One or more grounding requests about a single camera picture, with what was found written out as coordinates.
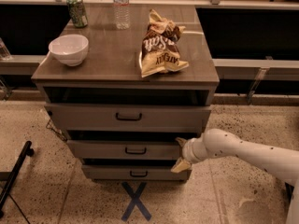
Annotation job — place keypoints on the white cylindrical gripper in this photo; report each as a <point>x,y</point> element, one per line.
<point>188,152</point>

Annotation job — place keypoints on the grey drawer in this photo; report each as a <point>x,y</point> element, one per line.
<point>129,118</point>
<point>125,150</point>
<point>159,173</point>

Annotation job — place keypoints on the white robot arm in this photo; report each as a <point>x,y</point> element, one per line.
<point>280,162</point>

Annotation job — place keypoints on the grey drawer cabinet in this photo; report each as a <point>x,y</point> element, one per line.
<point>111,75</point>

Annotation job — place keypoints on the grey bottom drawer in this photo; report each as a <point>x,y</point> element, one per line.
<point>159,173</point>

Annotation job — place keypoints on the grey top drawer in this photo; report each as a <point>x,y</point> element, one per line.
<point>129,118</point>

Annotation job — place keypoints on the blue tape cross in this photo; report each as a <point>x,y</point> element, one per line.
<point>135,201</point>

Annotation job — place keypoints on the brown chip bag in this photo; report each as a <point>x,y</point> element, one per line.
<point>159,53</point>

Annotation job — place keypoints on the white ceramic bowl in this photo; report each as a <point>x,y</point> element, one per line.
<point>70,50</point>

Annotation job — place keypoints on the black left stand leg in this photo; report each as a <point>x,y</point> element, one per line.
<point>9,177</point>

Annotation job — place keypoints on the clear plastic water bottle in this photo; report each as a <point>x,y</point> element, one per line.
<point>122,14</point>

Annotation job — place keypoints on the green soda can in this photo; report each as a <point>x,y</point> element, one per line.
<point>77,13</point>

